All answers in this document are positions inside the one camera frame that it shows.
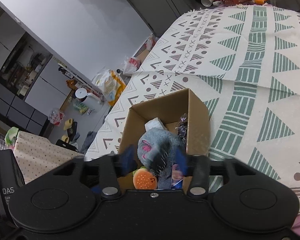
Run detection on blue tissue packet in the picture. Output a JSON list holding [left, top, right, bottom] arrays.
[[171, 164, 184, 190]]

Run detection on yellow slippers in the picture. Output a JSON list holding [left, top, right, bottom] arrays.
[[61, 118, 77, 143]]

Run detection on white red plastic bag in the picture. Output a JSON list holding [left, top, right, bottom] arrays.
[[123, 57, 141, 76]]

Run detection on yellow white large bag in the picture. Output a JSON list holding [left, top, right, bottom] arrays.
[[92, 69, 126, 107]]

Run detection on white kettle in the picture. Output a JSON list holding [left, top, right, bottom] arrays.
[[75, 88, 102, 112]]

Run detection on burger shaped plush toy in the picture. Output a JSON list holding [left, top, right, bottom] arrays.
[[133, 168, 158, 190]]

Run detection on grey fluffy plush toy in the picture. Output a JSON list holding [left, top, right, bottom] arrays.
[[137, 128, 186, 190]]

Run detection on dotted cream cloth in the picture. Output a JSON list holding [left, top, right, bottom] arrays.
[[13, 132, 81, 183]]

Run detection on patterned white green blanket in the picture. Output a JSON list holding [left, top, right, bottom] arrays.
[[86, 5, 300, 202]]

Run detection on brown cardboard box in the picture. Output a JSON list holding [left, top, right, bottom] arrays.
[[118, 89, 210, 197]]

